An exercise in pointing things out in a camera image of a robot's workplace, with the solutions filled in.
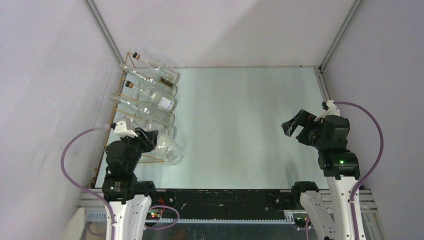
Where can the gold wire wine rack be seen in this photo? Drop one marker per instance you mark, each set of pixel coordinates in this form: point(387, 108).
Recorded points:
point(119, 110)

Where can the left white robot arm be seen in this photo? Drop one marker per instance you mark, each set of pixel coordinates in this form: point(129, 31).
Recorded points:
point(128, 199)

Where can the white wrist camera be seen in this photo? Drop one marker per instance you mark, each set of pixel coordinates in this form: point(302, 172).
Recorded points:
point(122, 129)
point(329, 108)

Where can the clear bottle white label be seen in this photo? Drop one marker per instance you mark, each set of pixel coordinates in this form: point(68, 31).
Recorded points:
point(155, 97)

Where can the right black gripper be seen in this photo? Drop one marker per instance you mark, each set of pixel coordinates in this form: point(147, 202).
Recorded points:
point(301, 118)

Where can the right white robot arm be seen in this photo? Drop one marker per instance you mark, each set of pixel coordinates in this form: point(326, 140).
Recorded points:
point(340, 166)

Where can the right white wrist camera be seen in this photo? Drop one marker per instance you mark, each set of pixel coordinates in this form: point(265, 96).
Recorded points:
point(329, 108)

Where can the left electronics board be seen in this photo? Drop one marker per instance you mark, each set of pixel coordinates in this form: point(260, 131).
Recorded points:
point(153, 216)

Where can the aluminium frame rail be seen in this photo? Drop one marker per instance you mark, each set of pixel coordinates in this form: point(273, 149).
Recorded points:
point(97, 211)

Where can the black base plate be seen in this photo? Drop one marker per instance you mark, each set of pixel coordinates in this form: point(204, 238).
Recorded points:
point(230, 204)

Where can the long clear glass bottle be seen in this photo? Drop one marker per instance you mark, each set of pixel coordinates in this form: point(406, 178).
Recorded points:
point(144, 109)

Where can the clear bottle frosted cap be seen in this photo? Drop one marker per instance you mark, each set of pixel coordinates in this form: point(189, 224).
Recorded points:
point(150, 125)

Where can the right electronics board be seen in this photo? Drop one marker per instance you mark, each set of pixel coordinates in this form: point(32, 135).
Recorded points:
point(301, 220)

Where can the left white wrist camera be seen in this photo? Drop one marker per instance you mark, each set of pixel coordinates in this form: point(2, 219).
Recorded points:
point(122, 129)

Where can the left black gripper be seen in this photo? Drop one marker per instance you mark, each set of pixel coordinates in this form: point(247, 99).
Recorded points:
point(148, 138)

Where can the electronics board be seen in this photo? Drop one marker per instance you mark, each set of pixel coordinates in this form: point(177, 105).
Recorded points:
point(301, 220)
point(153, 216)

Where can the clear bottle black label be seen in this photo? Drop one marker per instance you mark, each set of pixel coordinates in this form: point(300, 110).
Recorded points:
point(149, 79)

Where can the clear bottle black cork top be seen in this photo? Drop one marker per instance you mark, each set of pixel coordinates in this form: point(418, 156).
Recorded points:
point(157, 67)

